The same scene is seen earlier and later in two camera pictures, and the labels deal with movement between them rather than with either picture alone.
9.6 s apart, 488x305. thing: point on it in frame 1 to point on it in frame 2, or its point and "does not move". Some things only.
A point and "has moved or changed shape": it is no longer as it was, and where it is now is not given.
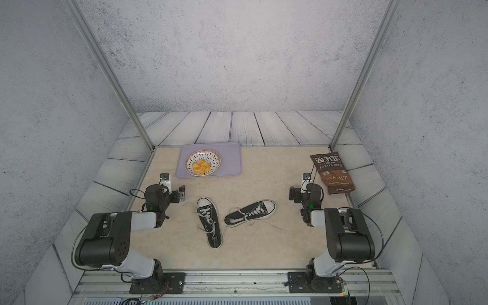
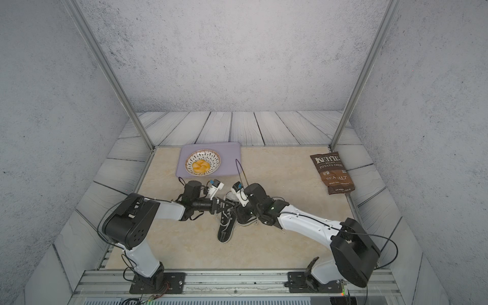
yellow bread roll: [201, 166] does not move
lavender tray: [209, 159] does not move
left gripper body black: [174, 199] to [208, 206]
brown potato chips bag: [332, 170] does not move
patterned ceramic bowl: [203, 162] does not move
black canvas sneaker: [208, 217] to [227, 223]
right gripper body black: [298, 197] to [245, 213]
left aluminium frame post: [82, 21] does not move
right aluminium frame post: [365, 74] does not move
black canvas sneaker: [258, 210] has moved or changed shape
